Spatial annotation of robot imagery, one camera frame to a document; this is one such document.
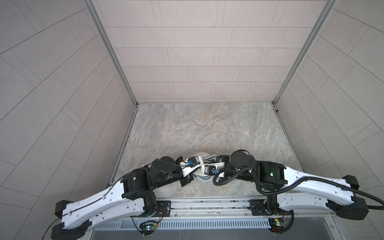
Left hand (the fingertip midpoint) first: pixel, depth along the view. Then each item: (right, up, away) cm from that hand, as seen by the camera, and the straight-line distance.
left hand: (203, 167), depth 60 cm
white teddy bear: (0, +2, +13) cm, 13 cm away
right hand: (+1, +1, +1) cm, 1 cm away
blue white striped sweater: (+2, +3, +1) cm, 4 cm away
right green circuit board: (+34, -29, +8) cm, 46 cm away
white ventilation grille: (-31, -28, +7) cm, 42 cm away
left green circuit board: (-25, -28, +5) cm, 38 cm away
